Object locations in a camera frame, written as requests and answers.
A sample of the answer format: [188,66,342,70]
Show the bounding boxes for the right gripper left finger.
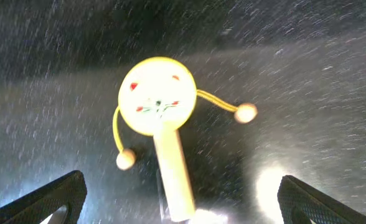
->
[0,170,88,224]

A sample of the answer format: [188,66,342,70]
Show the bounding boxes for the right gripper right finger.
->
[277,174,366,224]

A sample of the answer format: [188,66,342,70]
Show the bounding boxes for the yellow rattle drum toy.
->
[112,56,258,222]

